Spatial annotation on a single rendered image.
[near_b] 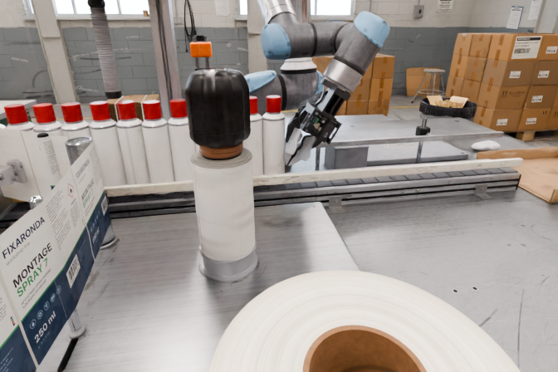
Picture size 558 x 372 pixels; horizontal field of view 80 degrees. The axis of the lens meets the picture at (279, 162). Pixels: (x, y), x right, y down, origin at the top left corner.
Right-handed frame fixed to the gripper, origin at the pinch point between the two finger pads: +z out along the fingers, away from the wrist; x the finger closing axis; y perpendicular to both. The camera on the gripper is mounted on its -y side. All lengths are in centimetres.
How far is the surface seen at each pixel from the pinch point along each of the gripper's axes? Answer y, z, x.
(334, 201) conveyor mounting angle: 6.1, 2.8, 12.9
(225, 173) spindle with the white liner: 32.6, -2.8, -18.7
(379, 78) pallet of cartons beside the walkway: -305, -60, 160
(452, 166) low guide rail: 4.8, -17.7, 36.1
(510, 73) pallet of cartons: -233, -124, 246
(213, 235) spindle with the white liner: 32.1, 6.5, -15.9
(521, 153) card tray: -12, -32, 71
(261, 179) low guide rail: 4.9, 5.8, -5.1
